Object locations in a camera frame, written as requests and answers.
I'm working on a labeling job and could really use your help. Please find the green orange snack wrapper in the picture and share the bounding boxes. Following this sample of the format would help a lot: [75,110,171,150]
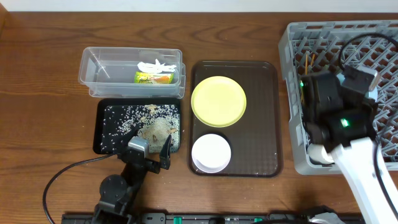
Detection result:
[134,72,174,84]

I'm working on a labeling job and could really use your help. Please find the white cup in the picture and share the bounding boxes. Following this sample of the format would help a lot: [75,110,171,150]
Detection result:
[307,144,334,165]

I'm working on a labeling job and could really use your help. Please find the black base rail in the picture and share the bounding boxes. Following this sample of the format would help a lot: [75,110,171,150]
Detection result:
[61,212,364,224]

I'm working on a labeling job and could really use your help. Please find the pink bowl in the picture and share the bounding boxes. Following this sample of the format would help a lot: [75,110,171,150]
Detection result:
[191,134,231,174]

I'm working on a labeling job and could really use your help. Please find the black waste tray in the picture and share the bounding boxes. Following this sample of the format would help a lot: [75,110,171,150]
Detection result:
[93,98,181,154]

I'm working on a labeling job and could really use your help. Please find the clear plastic bin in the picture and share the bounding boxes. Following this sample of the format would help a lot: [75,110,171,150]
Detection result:
[79,47,186,99]

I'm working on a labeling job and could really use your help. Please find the brown serving tray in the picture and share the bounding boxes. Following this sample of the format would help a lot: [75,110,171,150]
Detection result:
[189,61,283,178]

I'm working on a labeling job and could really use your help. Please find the blue bowl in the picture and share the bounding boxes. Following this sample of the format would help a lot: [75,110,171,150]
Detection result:
[337,73,378,101]

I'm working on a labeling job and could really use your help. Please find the white tissue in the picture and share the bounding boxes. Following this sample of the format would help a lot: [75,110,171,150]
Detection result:
[137,59,177,73]

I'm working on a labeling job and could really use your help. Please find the yellow plate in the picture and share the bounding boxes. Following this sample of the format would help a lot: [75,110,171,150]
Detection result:
[191,76,247,128]

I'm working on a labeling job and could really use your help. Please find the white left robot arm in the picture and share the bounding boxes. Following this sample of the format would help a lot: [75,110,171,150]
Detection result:
[91,128,172,224]

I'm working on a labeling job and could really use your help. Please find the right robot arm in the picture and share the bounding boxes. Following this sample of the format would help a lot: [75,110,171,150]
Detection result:
[300,69,397,223]

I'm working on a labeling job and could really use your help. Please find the grey dishwasher rack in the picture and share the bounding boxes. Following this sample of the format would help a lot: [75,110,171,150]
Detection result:
[279,20,397,175]

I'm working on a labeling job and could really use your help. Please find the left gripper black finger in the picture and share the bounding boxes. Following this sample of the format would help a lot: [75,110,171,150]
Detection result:
[159,134,172,170]
[119,126,140,156]

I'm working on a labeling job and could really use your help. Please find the spilled rice and food scraps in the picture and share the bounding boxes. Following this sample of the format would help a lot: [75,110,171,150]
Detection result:
[96,105,180,153]

